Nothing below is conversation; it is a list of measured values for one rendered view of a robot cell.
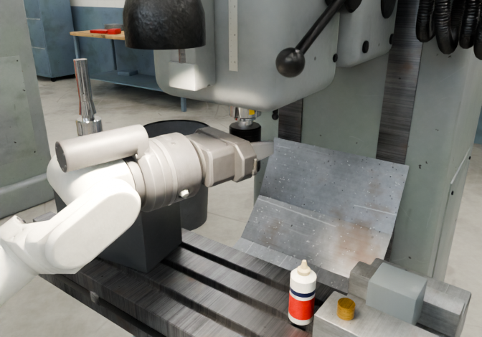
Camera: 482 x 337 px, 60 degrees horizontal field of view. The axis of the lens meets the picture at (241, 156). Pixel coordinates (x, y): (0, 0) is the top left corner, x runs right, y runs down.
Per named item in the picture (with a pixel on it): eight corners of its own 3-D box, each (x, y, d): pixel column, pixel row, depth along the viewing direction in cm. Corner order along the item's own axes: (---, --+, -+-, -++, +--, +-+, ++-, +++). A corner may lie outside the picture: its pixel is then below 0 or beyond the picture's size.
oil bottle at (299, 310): (306, 330, 66) (310, 272, 62) (283, 319, 68) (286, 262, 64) (317, 315, 69) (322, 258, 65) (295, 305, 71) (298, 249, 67)
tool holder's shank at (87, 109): (96, 120, 80) (88, 60, 75) (79, 121, 79) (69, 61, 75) (97, 115, 82) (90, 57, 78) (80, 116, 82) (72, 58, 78)
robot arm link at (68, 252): (153, 211, 48) (52, 299, 44) (117, 178, 54) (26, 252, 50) (125, 176, 43) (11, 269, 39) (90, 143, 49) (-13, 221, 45)
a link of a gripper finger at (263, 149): (270, 155, 63) (238, 166, 59) (270, 135, 62) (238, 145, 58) (277, 159, 62) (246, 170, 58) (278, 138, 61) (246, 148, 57)
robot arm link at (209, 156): (258, 131, 54) (180, 153, 47) (257, 198, 58) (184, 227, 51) (201, 111, 63) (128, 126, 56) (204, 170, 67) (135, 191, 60)
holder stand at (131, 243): (146, 274, 79) (137, 177, 71) (62, 245, 88) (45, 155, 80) (182, 242, 89) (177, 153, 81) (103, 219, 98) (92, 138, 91)
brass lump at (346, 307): (349, 323, 52) (351, 311, 52) (333, 315, 53) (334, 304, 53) (356, 313, 54) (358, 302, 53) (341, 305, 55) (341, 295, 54)
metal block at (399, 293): (409, 338, 53) (416, 300, 51) (363, 317, 57) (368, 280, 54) (420, 315, 57) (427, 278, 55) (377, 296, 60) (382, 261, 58)
